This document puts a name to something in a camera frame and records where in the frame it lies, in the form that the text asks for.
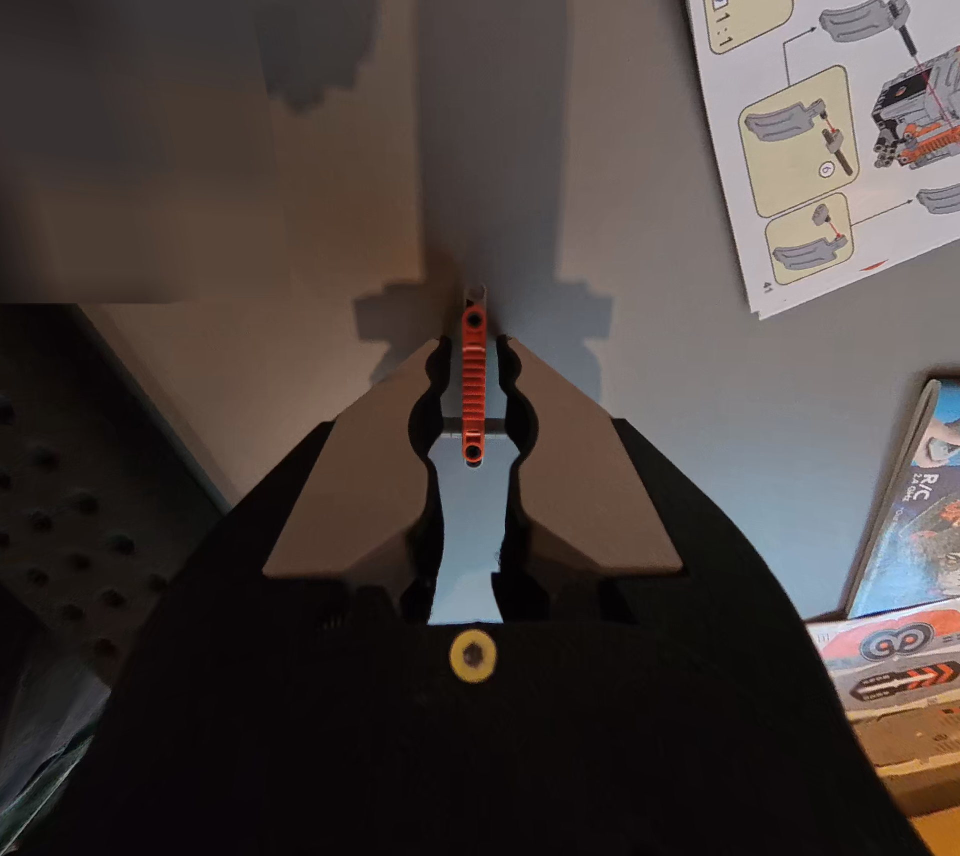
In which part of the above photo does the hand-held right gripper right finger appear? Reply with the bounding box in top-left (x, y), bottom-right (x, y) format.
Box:
top-left (491, 335), bottom-right (684, 625)

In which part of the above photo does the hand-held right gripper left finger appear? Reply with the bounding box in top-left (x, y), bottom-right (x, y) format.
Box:
top-left (262, 337), bottom-right (451, 625)

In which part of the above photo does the orange toothed rack piece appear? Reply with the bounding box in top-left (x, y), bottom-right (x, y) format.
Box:
top-left (459, 280), bottom-right (492, 463)

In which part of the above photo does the grey desk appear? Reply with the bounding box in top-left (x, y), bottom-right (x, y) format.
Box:
top-left (75, 0), bottom-right (960, 647)

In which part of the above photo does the black studded rubber mat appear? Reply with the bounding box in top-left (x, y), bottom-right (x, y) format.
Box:
top-left (0, 304), bottom-right (230, 692)

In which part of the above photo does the small blue printed manual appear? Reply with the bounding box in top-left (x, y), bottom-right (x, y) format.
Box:
top-left (847, 376), bottom-right (960, 621)

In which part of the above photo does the open instruction booklet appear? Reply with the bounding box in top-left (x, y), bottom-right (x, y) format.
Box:
top-left (663, 0), bottom-right (960, 321)

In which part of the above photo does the translucent plastic bag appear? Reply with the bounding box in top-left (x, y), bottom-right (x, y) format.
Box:
top-left (0, 638), bottom-right (114, 856)

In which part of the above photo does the brown cardboard box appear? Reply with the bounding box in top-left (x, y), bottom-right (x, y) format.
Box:
top-left (855, 706), bottom-right (960, 820)

